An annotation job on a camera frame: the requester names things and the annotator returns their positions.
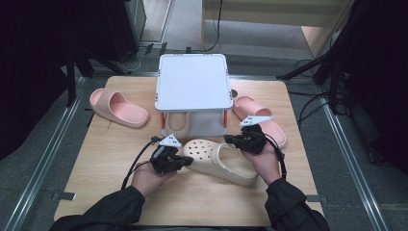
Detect black tripod stand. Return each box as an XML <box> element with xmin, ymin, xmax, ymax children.
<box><xmin>276</xmin><ymin>47</ymin><xmax>342</xmax><ymax>114</ymax></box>

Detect metal floor rail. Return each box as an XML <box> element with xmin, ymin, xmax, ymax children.
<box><xmin>3</xmin><ymin>76</ymin><xmax>88</xmax><ymax>231</ymax></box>
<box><xmin>320</xmin><ymin>102</ymin><xmax>390</xmax><ymax>231</ymax></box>

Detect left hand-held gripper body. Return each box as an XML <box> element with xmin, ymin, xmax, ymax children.
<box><xmin>149</xmin><ymin>133</ymin><xmax>186</xmax><ymax>174</ymax></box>

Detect person's right hand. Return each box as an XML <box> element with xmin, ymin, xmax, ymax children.
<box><xmin>241</xmin><ymin>142</ymin><xmax>283</xmax><ymax>187</ymax></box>

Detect white two-tier shoe rack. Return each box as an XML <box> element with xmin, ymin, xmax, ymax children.
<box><xmin>154</xmin><ymin>53</ymin><xmax>235</xmax><ymax>139</ymax></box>

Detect right hand-held gripper black cable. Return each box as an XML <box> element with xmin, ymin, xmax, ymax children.
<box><xmin>263</xmin><ymin>133</ymin><xmax>288</xmax><ymax>181</ymax></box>

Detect white floor cable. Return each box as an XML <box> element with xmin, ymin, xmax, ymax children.
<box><xmin>119</xmin><ymin>47</ymin><xmax>142</xmax><ymax>72</ymax></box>

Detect pink slide slipper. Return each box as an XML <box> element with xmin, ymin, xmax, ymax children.
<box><xmin>232</xmin><ymin>95</ymin><xmax>288</xmax><ymax>149</ymax></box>
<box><xmin>89</xmin><ymin>88</ymin><xmax>151</xmax><ymax>129</ymax></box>

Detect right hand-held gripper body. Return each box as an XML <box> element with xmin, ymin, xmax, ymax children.
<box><xmin>237</xmin><ymin>115</ymin><xmax>274</xmax><ymax>154</ymax></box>

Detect metal table bracket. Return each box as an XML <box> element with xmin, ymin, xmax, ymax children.
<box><xmin>306</xmin><ymin>194</ymin><xmax>329</xmax><ymax>205</ymax></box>
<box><xmin>51</xmin><ymin>191</ymin><xmax>77</xmax><ymax>202</ymax></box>

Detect light wooden cabinet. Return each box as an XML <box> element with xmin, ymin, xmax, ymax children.
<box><xmin>201</xmin><ymin>0</ymin><xmax>354</xmax><ymax>59</ymax></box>

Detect beige clog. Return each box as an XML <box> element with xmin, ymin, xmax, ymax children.
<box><xmin>182</xmin><ymin>138</ymin><xmax>259</xmax><ymax>187</ymax></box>

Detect black floor cables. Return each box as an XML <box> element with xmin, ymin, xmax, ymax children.
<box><xmin>288</xmin><ymin>90</ymin><xmax>333</xmax><ymax>127</ymax></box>

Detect black hanging cable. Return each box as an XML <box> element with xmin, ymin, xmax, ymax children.
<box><xmin>205</xmin><ymin>0</ymin><xmax>224</xmax><ymax>53</ymax></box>

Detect person's left hand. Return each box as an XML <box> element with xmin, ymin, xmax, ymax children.
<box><xmin>131</xmin><ymin>161</ymin><xmax>177</xmax><ymax>198</ymax></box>

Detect black curtain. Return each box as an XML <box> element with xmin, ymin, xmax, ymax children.
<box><xmin>330</xmin><ymin>0</ymin><xmax>408</xmax><ymax>176</ymax></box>
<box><xmin>0</xmin><ymin>0</ymin><xmax>143</xmax><ymax>162</ymax></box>

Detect black stand leg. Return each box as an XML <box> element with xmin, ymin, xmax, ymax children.
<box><xmin>65</xmin><ymin>47</ymin><xmax>79</xmax><ymax>108</ymax></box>

